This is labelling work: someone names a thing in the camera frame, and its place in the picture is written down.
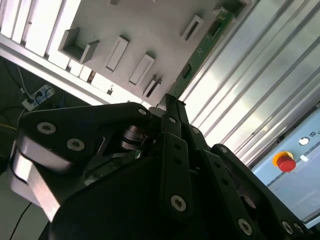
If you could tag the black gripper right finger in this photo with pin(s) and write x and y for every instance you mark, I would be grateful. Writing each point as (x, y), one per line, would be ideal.
(250, 190)

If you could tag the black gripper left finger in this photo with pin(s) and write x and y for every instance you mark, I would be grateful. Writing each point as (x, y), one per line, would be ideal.
(95, 117)

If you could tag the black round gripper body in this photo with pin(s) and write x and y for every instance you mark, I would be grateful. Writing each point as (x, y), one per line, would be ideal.
(112, 212)

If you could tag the green RAM stick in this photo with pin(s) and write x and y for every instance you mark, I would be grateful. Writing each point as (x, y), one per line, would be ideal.
(200, 53)

